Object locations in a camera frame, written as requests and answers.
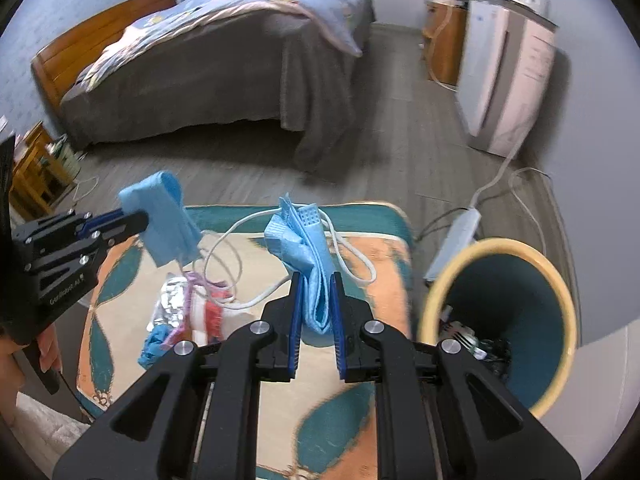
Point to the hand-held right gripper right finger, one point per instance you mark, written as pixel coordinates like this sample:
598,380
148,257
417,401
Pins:
337,330

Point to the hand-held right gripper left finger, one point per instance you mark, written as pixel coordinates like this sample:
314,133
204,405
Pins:
296,325

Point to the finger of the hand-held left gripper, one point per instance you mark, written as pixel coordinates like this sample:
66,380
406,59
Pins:
102,221
125,227

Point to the blue face mask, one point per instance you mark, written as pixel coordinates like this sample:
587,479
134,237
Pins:
305,245
160,215

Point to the black plastic bag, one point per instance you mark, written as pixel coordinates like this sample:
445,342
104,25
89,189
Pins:
497,357

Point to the yellow-rimmed teal trash bin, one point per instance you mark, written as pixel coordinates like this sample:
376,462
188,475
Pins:
520,300

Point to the person's left hand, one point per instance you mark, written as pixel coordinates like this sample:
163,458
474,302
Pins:
49,352

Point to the white red paper wrapper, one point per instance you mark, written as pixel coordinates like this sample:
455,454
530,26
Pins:
220,320

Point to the teal orange patterned mat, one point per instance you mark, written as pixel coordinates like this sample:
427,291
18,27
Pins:
325,410

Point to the wooden nightstand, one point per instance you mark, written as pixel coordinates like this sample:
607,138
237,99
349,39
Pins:
37,170

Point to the pink red packet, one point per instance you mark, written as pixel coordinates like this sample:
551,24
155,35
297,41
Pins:
192,280

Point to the silver foil wrapper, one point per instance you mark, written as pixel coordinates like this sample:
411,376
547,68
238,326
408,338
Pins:
170,305

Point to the white power strip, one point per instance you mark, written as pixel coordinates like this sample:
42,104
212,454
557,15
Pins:
452,245

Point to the white fleece garment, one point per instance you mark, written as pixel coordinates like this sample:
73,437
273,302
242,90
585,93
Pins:
50,425

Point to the bed with grey cover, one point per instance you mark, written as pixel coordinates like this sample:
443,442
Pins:
210,75

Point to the blue patterned quilt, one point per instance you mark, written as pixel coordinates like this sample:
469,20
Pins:
260,0

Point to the wooden cabinet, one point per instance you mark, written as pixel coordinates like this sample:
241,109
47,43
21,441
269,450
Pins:
445,45

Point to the white air purifier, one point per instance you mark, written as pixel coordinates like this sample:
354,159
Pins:
505,75

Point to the wooden bed frame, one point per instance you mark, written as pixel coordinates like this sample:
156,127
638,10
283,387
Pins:
90,35

